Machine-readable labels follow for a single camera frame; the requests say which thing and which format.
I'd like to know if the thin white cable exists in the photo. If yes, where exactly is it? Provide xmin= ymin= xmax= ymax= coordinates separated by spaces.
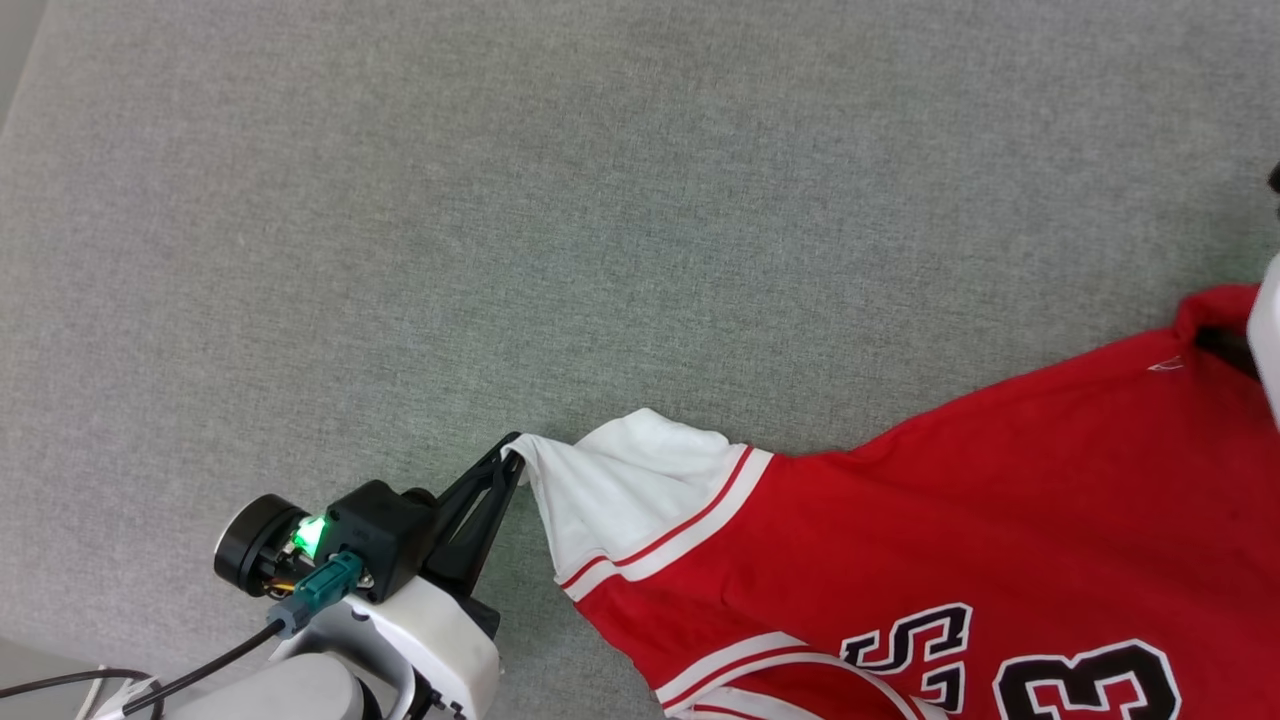
xmin=80 ymin=665 xmax=161 ymax=720

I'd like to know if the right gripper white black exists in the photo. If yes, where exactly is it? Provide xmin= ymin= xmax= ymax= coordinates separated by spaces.
xmin=1195 ymin=252 xmax=1280 ymax=431

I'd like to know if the red basketball jersey white trim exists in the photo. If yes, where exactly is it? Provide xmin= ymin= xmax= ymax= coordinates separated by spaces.
xmin=508 ymin=283 xmax=1280 ymax=720

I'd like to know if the black cable with teal plug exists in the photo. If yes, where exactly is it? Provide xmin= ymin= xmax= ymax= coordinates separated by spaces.
xmin=0 ymin=552 xmax=363 ymax=720

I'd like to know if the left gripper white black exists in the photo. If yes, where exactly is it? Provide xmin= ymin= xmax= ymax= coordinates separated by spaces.
xmin=213 ymin=432 xmax=526 ymax=720

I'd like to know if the grey fabric sofa cushion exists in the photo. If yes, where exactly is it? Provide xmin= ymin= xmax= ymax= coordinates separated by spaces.
xmin=0 ymin=0 xmax=1280 ymax=720

